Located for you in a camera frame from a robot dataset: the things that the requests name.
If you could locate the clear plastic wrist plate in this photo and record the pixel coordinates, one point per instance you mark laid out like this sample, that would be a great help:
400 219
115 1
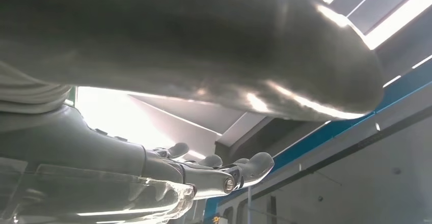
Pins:
162 199

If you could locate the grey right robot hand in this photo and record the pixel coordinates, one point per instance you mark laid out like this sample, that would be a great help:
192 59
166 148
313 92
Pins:
101 148

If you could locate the ceiling light strip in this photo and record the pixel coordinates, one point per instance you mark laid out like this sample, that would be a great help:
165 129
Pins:
398 16

